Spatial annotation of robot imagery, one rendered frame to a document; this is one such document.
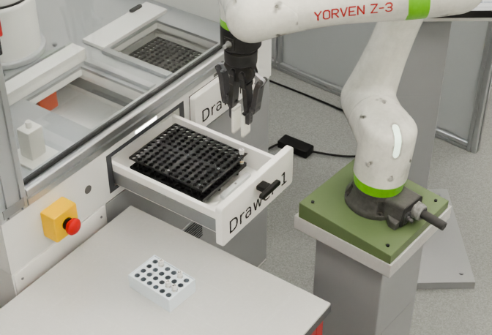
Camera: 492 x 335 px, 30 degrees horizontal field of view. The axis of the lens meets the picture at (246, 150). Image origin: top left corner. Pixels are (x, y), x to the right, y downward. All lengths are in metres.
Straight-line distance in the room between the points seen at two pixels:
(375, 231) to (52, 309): 0.76
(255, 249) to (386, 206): 0.92
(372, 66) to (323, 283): 0.59
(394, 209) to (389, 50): 0.37
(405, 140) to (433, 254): 1.23
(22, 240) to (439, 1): 1.02
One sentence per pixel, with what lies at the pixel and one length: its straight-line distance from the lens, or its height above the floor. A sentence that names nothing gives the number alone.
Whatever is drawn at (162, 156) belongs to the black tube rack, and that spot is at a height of 0.90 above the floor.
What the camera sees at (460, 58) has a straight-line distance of 3.68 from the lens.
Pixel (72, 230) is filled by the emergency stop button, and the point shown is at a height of 0.88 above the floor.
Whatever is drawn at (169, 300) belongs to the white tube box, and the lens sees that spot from 2.00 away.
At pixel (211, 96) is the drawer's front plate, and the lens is 2.43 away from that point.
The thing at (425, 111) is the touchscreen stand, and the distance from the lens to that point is 3.02.
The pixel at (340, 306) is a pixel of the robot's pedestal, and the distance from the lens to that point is 2.41.
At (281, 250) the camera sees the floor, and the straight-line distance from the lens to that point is 3.28.
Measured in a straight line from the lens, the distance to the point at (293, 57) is 4.19.
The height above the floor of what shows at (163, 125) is 0.88.
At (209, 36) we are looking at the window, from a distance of 2.40.
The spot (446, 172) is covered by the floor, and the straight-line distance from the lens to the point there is 3.71.
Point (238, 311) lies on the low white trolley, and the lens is 2.02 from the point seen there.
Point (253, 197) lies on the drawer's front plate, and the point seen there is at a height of 0.88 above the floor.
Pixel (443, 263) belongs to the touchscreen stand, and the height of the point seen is 0.03.
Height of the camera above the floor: 2.23
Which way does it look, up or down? 37 degrees down
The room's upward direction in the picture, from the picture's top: straight up
